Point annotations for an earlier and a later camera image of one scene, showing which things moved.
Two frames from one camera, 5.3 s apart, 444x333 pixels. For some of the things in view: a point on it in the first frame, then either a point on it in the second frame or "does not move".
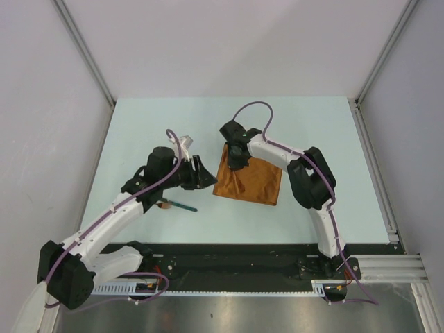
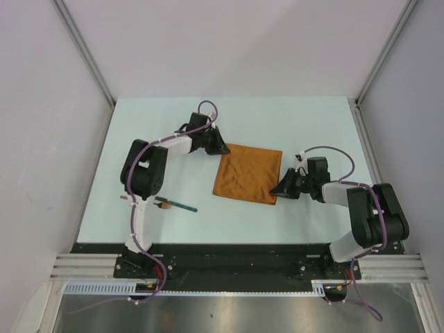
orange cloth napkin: [259, 181] does not move
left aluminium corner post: [80, 44] does not move
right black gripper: [234, 165] to [286, 188]
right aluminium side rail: [393, 234] does not move
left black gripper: [204, 178] to [220, 146]
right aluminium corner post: [410, 6] does not move
